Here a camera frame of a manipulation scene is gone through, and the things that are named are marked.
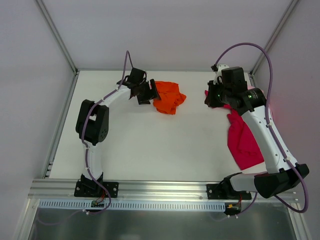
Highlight orange t shirt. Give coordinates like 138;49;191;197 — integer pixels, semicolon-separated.
153;81;187;115

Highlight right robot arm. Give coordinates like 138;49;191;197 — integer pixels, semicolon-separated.
204;64;310;199

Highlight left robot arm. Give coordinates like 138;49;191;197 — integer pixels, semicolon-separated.
74;68;160;197

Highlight light pink t shirt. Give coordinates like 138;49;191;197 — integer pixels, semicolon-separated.
247;85;276;125

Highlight magenta t shirt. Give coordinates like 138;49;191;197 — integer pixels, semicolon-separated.
221;104;264;170

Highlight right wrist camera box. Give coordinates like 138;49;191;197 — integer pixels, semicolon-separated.
211;64;229;81

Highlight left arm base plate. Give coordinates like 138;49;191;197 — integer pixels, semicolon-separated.
73;181;119;198

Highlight right aluminium frame post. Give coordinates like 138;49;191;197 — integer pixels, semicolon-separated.
249;0;301;77

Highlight aluminium frame post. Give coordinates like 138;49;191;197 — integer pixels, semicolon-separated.
34;0;78;75
249;0;301;77

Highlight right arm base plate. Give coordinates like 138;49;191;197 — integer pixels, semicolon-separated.
206;182;252;200

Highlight left aluminium frame post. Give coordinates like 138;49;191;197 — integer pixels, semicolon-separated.
34;0;78;75

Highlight white slotted cable duct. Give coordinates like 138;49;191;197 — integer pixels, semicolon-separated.
38;199;226;213

